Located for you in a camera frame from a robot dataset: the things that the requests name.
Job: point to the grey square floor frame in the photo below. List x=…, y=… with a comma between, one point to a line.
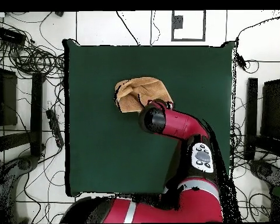
x=177, y=22

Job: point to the black power adapter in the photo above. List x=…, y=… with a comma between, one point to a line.
x=241, y=61

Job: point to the dark green table cloth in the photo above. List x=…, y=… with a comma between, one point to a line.
x=95, y=140

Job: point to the black box device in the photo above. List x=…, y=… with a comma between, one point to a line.
x=10, y=36

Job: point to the black frame stand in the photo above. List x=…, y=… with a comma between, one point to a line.
x=36, y=116
x=251, y=116

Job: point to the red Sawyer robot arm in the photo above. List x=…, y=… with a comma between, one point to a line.
x=182, y=123

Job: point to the grey stand foot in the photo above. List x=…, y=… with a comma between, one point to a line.
x=263, y=170
x=25, y=163

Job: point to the black power strip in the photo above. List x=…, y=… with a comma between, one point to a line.
x=54, y=128

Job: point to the tan terry towel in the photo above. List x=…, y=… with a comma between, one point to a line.
x=149, y=88

